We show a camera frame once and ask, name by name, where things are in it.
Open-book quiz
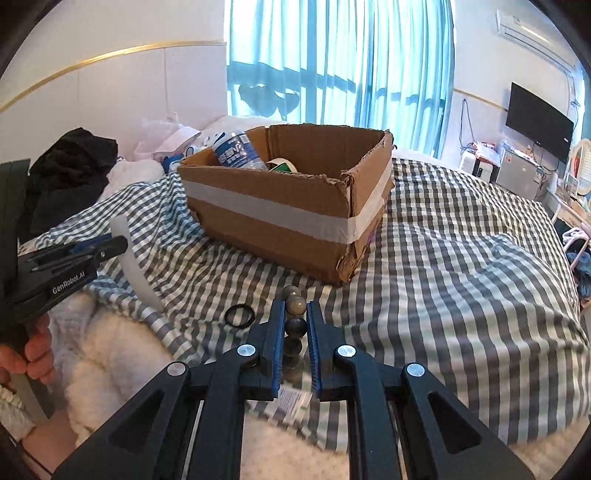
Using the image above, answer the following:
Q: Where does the person's left hand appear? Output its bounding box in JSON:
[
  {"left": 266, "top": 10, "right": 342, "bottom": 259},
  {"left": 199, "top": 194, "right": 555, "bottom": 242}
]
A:
[{"left": 0, "top": 316, "right": 56, "bottom": 386}]

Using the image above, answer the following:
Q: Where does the white printed tube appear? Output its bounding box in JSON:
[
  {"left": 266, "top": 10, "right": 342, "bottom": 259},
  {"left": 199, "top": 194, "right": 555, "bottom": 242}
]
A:
[{"left": 277, "top": 385, "right": 315, "bottom": 414}]

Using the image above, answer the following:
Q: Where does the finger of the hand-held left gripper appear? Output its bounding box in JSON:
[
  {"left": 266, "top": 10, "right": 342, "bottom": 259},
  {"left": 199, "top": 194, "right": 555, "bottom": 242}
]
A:
[
  {"left": 69, "top": 233, "right": 115, "bottom": 254},
  {"left": 69, "top": 236, "right": 129, "bottom": 271}
]

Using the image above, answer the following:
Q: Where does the silver fridge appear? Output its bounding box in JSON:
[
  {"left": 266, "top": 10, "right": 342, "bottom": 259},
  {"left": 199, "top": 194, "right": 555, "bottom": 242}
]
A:
[{"left": 494, "top": 154, "right": 548, "bottom": 200}]

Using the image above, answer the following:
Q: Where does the black ring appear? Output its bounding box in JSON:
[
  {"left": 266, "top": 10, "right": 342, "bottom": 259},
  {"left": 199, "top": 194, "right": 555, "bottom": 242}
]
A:
[{"left": 225, "top": 305, "right": 256, "bottom": 327}]

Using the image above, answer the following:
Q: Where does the brown bead bracelet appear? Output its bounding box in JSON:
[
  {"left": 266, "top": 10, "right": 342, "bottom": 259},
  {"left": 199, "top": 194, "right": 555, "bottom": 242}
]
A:
[{"left": 281, "top": 285, "right": 309, "bottom": 384}]

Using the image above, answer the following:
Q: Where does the blue curtain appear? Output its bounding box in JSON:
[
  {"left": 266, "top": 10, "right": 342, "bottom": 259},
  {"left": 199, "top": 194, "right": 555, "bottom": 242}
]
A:
[{"left": 225, "top": 0, "right": 455, "bottom": 158}]

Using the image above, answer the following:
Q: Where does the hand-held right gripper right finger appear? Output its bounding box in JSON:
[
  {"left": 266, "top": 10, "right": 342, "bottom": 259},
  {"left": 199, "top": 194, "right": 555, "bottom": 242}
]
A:
[{"left": 306, "top": 299, "right": 536, "bottom": 480}]

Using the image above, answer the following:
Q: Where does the white fan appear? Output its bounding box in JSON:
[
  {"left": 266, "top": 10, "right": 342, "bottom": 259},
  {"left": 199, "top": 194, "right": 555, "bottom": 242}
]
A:
[{"left": 566, "top": 138, "right": 591, "bottom": 195}]

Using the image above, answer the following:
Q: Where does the black television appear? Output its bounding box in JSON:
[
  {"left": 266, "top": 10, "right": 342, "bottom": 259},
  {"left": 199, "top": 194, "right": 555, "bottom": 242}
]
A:
[{"left": 505, "top": 82, "right": 575, "bottom": 163}]

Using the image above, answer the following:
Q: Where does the checkered blanket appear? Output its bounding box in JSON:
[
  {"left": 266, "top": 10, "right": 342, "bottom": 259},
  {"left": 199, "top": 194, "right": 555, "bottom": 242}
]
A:
[{"left": 34, "top": 157, "right": 591, "bottom": 455}]

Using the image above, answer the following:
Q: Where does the taped cardboard box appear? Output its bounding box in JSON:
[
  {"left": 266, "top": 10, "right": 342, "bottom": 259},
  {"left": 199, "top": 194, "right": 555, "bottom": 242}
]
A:
[{"left": 177, "top": 124, "right": 396, "bottom": 286}]

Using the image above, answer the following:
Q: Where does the black cloth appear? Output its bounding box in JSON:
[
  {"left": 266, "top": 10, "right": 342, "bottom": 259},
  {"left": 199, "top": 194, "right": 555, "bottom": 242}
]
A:
[{"left": 25, "top": 128, "right": 120, "bottom": 236}]

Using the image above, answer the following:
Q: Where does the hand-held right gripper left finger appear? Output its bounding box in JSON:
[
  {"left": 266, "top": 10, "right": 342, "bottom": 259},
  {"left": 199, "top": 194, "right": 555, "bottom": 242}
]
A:
[{"left": 53, "top": 298, "right": 287, "bottom": 480}]

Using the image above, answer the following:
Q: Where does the plastic water bottle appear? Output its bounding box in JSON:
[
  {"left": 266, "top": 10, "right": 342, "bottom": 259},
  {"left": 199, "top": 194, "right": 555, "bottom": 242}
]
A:
[{"left": 212, "top": 130, "right": 269, "bottom": 171}]

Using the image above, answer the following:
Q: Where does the white fleece blanket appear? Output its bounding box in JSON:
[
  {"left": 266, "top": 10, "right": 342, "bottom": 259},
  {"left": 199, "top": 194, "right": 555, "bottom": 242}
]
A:
[{"left": 46, "top": 291, "right": 568, "bottom": 480}]

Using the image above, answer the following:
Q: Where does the person's left forearm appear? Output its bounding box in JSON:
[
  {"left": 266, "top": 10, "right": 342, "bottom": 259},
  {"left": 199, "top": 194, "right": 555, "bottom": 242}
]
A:
[{"left": 21, "top": 406, "right": 77, "bottom": 476}]

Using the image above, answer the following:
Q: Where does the white plastic bag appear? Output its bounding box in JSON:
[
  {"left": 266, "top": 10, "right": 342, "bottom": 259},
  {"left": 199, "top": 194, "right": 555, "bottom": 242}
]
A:
[{"left": 134, "top": 113, "right": 204, "bottom": 162}]

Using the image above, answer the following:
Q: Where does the white curved plastic strip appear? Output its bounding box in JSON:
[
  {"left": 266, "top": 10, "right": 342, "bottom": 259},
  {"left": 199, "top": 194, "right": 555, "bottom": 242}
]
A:
[{"left": 109, "top": 215, "right": 165, "bottom": 312}]

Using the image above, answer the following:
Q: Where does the wall cable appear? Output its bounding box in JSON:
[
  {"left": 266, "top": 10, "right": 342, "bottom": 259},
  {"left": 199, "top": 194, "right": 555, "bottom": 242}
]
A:
[{"left": 459, "top": 98, "right": 476, "bottom": 153}]

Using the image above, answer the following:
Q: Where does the white air conditioner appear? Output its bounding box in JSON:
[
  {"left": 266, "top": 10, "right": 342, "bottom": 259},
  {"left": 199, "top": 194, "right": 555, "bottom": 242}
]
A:
[{"left": 496, "top": 9, "right": 575, "bottom": 70}]

